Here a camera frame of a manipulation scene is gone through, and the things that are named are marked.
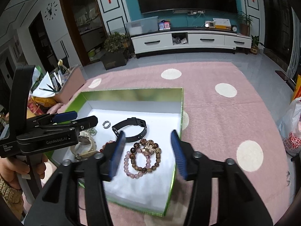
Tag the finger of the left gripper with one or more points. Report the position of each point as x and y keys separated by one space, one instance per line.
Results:
x=53 y=118
x=79 y=124

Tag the small alarm clock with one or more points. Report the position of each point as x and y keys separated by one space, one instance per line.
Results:
x=234 y=28

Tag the yellow white box on cabinet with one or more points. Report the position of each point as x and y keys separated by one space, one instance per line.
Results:
x=222 y=23

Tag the green cardboard box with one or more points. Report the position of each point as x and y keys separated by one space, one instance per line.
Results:
x=146 y=173

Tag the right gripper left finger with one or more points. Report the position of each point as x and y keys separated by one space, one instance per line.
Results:
x=58 y=201

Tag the white plastic shopping bag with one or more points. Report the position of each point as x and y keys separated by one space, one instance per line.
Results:
x=289 y=128

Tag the knit sleeve left forearm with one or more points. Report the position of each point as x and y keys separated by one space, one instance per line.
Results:
x=13 y=199

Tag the black wristwatch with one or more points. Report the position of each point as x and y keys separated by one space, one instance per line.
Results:
x=134 y=129

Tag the black wall clock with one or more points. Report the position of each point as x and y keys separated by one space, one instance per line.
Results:
x=51 y=10

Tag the clear plastic storage bin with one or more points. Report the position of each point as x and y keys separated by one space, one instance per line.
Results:
x=142 y=26

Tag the cream white wristwatch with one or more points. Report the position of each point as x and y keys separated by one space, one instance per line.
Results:
x=85 y=148

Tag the person's left hand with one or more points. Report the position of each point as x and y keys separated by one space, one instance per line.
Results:
x=10 y=167

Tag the white tv cabinet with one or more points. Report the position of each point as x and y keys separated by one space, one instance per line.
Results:
x=189 y=40

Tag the potted green plant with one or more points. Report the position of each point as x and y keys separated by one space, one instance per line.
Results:
x=117 y=51

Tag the pink desk organizer box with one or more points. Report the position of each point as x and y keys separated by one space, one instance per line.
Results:
x=74 y=82

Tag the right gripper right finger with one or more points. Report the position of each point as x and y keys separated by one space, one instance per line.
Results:
x=238 y=201

